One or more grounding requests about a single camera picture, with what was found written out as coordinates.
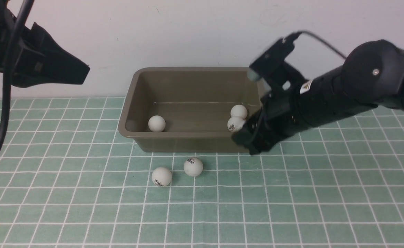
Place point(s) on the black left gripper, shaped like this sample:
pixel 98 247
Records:
pixel 40 59

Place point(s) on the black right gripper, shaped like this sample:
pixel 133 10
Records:
pixel 280 117

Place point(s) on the white plain ball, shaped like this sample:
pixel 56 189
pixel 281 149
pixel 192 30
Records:
pixel 239 111

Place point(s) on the olive green plastic bin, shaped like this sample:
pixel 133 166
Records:
pixel 195 103

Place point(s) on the white ball with logo centre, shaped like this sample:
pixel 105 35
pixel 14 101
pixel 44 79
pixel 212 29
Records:
pixel 193 166

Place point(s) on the white ball with logo front-left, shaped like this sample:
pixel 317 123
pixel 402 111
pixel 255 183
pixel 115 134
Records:
pixel 161 177

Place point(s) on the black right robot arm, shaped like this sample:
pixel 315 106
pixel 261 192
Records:
pixel 372 75

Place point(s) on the green checkered table mat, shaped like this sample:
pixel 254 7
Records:
pixel 68 179

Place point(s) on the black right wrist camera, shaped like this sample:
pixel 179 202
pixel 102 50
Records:
pixel 271 66

